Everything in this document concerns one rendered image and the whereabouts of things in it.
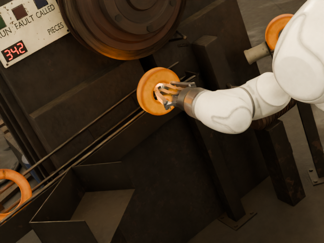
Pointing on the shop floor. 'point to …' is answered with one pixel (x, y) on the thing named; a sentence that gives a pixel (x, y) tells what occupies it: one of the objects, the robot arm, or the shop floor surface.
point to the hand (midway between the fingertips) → (157, 87)
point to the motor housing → (279, 156)
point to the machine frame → (43, 114)
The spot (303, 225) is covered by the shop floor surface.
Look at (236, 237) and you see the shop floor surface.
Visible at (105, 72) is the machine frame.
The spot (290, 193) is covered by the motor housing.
